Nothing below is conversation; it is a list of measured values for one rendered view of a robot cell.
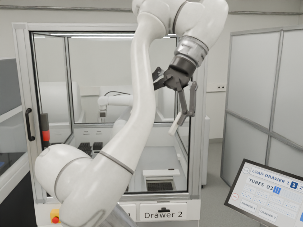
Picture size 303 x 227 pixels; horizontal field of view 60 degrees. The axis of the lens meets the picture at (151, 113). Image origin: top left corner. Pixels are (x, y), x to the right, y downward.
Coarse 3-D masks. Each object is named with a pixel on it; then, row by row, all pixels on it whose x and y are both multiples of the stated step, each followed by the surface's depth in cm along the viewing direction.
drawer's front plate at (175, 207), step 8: (144, 208) 161; (152, 208) 162; (160, 208) 162; (168, 208) 162; (176, 208) 162; (184, 208) 163; (144, 216) 163; (152, 216) 163; (160, 216) 163; (168, 216) 164; (176, 216) 164; (184, 216) 164
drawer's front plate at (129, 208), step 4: (120, 204) 161; (124, 204) 161; (128, 204) 161; (132, 204) 161; (124, 208) 161; (128, 208) 161; (132, 208) 161; (128, 212) 161; (132, 212) 162; (132, 216) 162
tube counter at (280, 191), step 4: (268, 184) 147; (272, 184) 146; (268, 188) 146; (272, 188) 145; (276, 188) 144; (280, 188) 143; (272, 192) 144; (276, 192) 143; (280, 192) 142; (284, 192) 141; (288, 192) 140; (292, 192) 138; (284, 196) 140; (288, 196) 139; (292, 196) 138; (296, 196) 136; (300, 196) 135; (296, 200) 136; (300, 200) 135
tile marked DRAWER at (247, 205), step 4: (244, 200) 150; (240, 204) 150; (244, 204) 149; (248, 204) 148; (252, 204) 147; (256, 204) 145; (244, 208) 148; (248, 208) 147; (252, 208) 146; (256, 208) 145; (252, 212) 145
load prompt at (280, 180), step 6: (252, 168) 157; (258, 168) 155; (252, 174) 155; (258, 174) 153; (264, 174) 151; (270, 174) 149; (276, 174) 147; (270, 180) 148; (276, 180) 146; (282, 180) 144; (288, 180) 142; (288, 186) 141; (294, 186) 139; (300, 186) 138; (300, 192) 136
